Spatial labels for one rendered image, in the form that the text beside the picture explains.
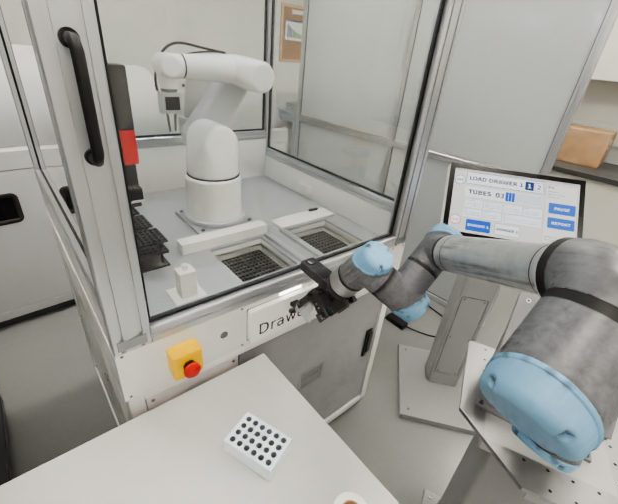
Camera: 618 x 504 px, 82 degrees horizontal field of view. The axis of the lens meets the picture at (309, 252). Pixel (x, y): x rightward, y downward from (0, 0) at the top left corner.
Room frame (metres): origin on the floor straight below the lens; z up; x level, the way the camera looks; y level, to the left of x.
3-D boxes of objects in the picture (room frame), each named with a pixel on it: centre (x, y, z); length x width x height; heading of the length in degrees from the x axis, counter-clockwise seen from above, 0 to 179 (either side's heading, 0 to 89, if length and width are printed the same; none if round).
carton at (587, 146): (3.31, -2.29, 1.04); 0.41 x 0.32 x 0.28; 46
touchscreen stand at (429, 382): (1.37, -0.79, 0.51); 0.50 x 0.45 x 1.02; 171
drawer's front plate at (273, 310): (0.84, 0.04, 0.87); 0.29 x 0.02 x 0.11; 133
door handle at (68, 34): (0.53, 0.34, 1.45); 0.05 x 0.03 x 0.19; 43
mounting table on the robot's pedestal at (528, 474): (0.62, -0.68, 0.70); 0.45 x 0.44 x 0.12; 66
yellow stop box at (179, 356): (0.60, 0.27, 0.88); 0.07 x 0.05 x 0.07; 133
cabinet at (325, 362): (1.22, 0.32, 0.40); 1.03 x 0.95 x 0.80; 133
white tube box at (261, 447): (0.47, 0.07, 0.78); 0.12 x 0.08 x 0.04; 63
